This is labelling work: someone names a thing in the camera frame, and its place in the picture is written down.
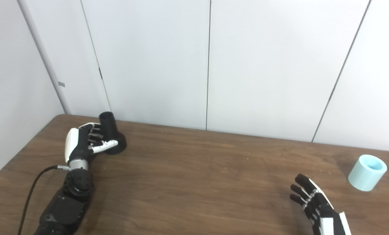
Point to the black and white right hand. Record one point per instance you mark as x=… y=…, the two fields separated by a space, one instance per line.
x=326 y=215

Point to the black and white left hand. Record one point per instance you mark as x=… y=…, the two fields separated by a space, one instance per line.
x=76 y=147

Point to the black funnel-shaped nozzle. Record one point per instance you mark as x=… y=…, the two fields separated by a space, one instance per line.
x=111 y=127

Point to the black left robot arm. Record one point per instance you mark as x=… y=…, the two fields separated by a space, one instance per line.
x=67 y=205

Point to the white wall corner post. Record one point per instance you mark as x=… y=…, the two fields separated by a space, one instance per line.
x=45 y=62

